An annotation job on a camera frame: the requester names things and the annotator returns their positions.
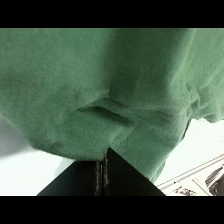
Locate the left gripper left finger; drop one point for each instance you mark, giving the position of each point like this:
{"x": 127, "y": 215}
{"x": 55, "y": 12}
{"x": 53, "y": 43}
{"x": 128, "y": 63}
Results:
{"x": 76, "y": 181}

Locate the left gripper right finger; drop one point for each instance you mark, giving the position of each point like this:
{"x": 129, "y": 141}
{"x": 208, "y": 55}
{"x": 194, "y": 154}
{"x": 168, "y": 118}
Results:
{"x": 126, "y": 180}

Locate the green shirt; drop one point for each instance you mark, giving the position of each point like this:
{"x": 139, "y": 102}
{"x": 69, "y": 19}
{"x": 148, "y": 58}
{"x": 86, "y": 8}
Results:
{"x": 100, "y": 83}

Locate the silver frame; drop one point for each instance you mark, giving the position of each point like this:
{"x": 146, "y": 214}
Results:
{"x": 186, "y": 180}

